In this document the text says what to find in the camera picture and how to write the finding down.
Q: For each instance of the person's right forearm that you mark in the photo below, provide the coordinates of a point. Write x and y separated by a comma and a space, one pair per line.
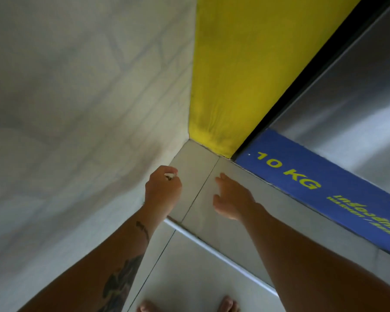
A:
308, 266

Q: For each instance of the person's right hand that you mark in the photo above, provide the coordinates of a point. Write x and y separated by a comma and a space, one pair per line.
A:
235, 199

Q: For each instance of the person's left fingers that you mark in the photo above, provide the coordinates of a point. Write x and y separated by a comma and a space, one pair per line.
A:
162, 170

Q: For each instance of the person's left foot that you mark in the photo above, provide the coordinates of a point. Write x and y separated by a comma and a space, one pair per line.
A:
148, 307

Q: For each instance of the stainless steel washing machine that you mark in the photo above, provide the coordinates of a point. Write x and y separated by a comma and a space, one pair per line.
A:
360, 103

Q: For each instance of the small white object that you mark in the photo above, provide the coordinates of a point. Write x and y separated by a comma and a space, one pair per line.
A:
171, 176

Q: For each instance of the person's foot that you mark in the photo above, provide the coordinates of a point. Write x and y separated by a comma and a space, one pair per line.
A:
148, 307
228, 305

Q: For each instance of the person's right foot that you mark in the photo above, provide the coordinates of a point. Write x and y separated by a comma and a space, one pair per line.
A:
228, 305

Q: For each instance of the person's left forearm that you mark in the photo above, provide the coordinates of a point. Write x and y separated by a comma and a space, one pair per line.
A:
94, 266

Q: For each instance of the person's right thumb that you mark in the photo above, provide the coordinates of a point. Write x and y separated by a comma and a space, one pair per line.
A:
219, 204

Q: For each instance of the person's left hand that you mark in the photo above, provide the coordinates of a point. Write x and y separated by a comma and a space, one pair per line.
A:
161, 193

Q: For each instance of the blue label strip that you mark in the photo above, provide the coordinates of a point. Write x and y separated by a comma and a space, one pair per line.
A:
328, 188

